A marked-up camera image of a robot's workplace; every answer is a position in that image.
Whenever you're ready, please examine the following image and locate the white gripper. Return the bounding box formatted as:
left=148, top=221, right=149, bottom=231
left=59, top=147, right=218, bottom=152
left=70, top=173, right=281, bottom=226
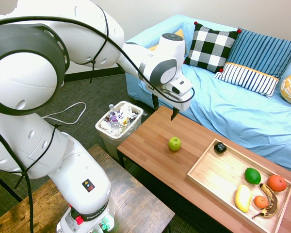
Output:
left=152, top=83, right=194, bottom=122

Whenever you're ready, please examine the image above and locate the green apple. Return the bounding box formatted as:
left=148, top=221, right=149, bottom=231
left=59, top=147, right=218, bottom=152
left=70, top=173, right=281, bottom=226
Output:
left=168, top=136, right=182, bottom=151

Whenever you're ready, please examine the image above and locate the light wooden tray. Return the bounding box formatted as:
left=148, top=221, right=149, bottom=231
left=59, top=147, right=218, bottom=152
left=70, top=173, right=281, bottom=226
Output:
left=186, top=138, right=291, bottom=233

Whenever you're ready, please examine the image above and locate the clear plastic bottle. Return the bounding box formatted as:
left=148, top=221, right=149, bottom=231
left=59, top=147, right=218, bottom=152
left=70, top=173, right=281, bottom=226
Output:
left=108, top=104, right=121, bottom=130

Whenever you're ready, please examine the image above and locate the light blue covered sofa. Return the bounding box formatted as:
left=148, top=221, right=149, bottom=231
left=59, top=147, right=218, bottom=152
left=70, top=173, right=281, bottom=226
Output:
left=125, top=14, right=291, bottom=175

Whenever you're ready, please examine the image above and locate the white trash bin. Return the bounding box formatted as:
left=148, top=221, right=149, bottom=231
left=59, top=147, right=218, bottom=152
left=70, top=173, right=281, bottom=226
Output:
left=95, top=100, right=145, bottom=161

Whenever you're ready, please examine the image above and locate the small black object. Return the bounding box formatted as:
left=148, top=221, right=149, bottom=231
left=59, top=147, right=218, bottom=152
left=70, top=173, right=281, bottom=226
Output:
left=213, top=142, right=227, bottom=154

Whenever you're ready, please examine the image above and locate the black white checkered pillow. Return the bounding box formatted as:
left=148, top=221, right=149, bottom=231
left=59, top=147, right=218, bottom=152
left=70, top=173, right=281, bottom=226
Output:
left=184, top=21, right=242, bottom=73

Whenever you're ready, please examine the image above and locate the plain yellow pillow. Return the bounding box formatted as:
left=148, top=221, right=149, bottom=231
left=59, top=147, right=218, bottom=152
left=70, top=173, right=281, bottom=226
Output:
left=147, top=28, right=186, bottom=53

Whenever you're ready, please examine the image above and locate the white navy striped pillow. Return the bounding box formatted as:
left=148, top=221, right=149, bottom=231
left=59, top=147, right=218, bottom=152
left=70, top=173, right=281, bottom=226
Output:
left=213, top=62, right=280, bottom=99

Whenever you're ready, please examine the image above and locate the green lime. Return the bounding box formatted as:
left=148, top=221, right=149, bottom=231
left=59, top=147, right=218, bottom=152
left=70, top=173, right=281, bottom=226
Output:
left=244, top=167, right=261, bottom=185

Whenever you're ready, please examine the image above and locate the blue striped pillow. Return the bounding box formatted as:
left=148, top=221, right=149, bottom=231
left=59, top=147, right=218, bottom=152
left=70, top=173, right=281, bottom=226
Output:
left=223, top=28, right=291, bottom=80

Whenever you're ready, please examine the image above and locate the yellow mango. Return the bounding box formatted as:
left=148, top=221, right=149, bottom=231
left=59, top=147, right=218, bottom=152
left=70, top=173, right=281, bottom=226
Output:
left=234, top=184, right=253, bottom=214

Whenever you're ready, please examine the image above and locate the small orange fruit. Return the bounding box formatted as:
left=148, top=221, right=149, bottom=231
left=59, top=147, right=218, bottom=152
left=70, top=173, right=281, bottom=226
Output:
left=254, top=195, right=269, bottom=209

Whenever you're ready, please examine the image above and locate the large red-orange fruit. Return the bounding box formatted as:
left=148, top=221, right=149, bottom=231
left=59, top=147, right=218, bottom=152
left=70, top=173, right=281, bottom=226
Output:
left=267, top=175, right=288, bottom=193

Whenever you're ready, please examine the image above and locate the spotted brown banana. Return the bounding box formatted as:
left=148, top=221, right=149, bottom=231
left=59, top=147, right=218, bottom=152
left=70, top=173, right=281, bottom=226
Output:
left=251, top=183, right=279, bottom=220

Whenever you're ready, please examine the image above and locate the black metal table leg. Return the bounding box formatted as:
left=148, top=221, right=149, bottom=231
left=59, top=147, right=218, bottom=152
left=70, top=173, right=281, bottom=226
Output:
left=0, top=168, right=23, bottom=202

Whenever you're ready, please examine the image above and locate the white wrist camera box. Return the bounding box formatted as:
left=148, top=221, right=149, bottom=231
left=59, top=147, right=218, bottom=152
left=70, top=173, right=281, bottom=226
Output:
left=169, top=74, right=193, bottom=97

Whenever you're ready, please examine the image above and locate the white floor cable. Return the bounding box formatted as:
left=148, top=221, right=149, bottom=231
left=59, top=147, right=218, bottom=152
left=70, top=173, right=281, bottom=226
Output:
left=41, top=101, right=87, bottom=126

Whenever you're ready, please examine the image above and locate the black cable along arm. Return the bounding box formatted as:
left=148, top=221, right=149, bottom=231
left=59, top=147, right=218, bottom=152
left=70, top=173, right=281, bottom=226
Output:
left=0, top=4, right=195, bottom=233

